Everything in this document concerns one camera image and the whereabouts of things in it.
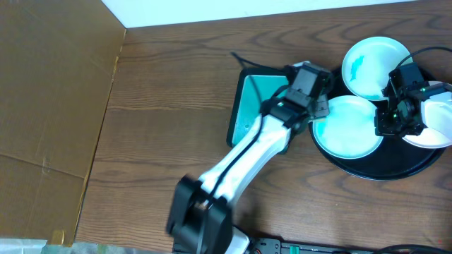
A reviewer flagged round black serving tray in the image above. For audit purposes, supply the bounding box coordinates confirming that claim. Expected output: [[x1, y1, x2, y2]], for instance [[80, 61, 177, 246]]
[[308, 65, 446, 181]]

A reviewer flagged brown cardboard panel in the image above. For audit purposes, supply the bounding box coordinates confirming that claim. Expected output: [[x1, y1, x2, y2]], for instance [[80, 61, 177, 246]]
[[1, 0, 126, 246]]

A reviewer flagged mint green plate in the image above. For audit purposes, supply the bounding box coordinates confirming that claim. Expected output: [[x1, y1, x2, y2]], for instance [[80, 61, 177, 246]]
[[312, 95, 383, 159], [342, 37, 412, 101]]

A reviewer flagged white pink plate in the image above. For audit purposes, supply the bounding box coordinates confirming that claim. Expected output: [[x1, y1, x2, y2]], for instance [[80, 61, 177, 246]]
[[403, 81, 451, 149]]

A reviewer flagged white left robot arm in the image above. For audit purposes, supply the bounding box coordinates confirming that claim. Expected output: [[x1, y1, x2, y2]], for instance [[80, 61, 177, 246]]
[[166, 95, 329, 254]]

